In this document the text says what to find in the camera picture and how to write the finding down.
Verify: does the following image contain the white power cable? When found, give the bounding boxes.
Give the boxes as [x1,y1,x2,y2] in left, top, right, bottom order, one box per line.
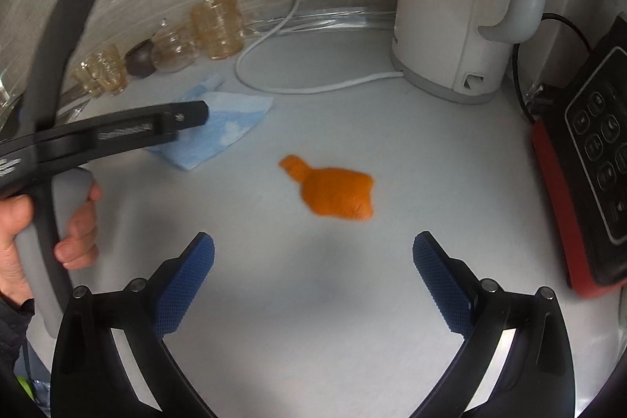
[190,0,405,94]

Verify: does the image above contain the black blender power cable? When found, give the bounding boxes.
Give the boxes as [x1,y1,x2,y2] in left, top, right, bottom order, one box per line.
[511,11,594,125]

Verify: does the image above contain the flat orange peel piece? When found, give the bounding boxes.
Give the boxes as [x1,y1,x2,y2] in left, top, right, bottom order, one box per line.
[279,155,374,221]

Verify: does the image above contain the wok with glass lid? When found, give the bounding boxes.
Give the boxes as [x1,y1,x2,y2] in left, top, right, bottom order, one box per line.
[0,69,27,128]

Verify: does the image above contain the amber glass cup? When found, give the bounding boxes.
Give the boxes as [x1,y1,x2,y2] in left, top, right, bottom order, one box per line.
[71,57,104,99]
[94,45,129,96]

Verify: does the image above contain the dark brown clay pot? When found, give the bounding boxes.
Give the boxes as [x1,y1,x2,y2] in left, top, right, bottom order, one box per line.
[124,39,156,78]

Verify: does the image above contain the stacked amber glass cups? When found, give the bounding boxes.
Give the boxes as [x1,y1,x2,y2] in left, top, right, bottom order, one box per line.
[190,0,245,60]

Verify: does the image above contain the glass teapot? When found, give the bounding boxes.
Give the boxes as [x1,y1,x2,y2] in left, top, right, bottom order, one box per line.
[151,19,200,73]

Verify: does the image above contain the person's left hand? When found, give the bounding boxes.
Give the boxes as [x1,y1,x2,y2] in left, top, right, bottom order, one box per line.
[0,182,103,307]

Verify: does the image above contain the red black blender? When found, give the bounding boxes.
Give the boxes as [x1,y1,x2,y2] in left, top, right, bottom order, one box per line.
[531,14,626,299]

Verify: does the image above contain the blue cleaning cloth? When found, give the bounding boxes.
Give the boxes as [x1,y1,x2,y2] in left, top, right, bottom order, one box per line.
[148,74,273,171]

